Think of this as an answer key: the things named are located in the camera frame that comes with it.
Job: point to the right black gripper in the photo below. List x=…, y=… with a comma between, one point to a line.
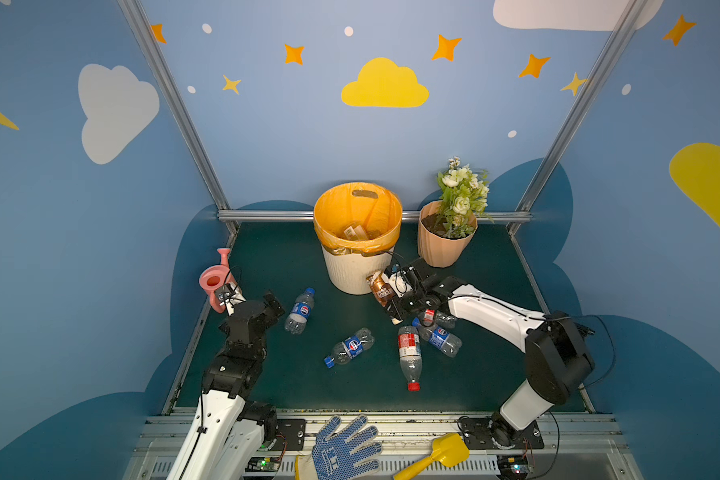
x=408, y=294

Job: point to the brown tea bottle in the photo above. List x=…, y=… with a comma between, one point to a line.
x=384, y=294

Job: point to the white label bottle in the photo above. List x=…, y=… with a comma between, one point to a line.
x=355, y=232

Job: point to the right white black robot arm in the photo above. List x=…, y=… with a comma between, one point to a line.
x=557, y=359

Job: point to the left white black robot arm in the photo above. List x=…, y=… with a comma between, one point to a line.
x=227, y=430

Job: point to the white ribbed waste bin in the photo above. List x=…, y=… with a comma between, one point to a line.
x=349, y=267

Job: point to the orange bin liner bag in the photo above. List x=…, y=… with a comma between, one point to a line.
x=376, y=208

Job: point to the red label yellow cap bottle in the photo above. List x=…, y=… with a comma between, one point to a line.
x=431, y=317

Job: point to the Pepsi bottle far left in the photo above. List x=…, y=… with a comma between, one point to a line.
x=300, y=313

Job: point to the peach ribbed flower pot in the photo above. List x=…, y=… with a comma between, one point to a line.
x=440, y=252

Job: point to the Pepsi bottle centre right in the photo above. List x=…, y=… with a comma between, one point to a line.
x=447, y=343

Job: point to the pink watering can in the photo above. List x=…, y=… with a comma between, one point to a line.
x=216, y=277

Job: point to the red label cola bottle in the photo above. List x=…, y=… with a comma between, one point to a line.
x=410, y=356

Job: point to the Pepsi bottle centre blue cap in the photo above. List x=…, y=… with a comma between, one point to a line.
x=347, y=350

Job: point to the artificial white flower plant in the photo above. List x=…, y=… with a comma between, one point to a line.
x=463, y=197

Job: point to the left controller board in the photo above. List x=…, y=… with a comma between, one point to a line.
x=262, y=465

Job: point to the controller board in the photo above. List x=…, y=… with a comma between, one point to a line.
x=262, y=465
x=513, y=467

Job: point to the blue dotted work glove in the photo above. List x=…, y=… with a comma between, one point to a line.
x=344, y=453

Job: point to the yellow toy shovel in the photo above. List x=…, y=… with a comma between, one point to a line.
x=449, y=450

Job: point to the right controller board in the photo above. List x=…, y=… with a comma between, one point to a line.
x=513, y=467

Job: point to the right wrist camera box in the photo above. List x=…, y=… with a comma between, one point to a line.
x=400, y=284

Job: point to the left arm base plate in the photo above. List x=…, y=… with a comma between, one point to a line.
x=288, y=434

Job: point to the aluminium frame rear bar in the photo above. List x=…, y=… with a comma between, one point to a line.
x=240, y=215

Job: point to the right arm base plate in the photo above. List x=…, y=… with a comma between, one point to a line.
x=492, y=433

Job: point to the aluminium frame left post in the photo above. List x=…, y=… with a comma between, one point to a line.
x=137, y=20

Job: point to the aluminium frame post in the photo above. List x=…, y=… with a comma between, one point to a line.
x=137, y=20
x=617, y=42

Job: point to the aluminium frame right post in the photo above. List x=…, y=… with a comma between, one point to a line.
x=617, y=42

